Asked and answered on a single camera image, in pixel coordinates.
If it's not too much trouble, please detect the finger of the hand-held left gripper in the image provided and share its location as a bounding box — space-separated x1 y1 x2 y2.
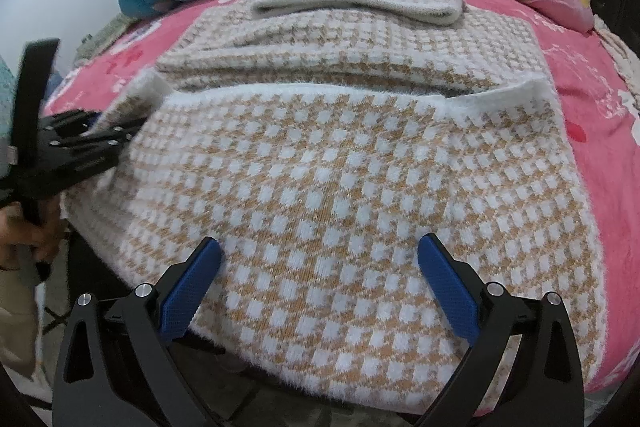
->
42 109 100 142
54 118 147 156

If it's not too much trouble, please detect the pink floral bed sheet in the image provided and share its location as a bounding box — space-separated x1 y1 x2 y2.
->
42 0 640 408

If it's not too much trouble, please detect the beige knit blanket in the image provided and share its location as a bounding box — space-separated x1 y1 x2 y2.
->
595 14 640 108

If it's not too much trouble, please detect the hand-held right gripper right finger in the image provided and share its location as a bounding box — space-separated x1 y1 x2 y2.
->
416 233 585 427

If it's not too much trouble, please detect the beige white houndstooth coat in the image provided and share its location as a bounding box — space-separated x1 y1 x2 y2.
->
62 0 608 413

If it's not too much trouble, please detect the person's left hand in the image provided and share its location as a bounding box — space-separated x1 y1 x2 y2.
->
0 199 66 271

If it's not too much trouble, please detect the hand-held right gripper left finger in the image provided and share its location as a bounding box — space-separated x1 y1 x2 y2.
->
52 237 223 427

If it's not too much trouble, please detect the person's left forearm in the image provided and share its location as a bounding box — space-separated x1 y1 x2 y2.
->
0 264 43 378

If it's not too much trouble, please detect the grey green patterned mat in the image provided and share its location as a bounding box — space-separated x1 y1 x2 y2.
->
75 14 133 58

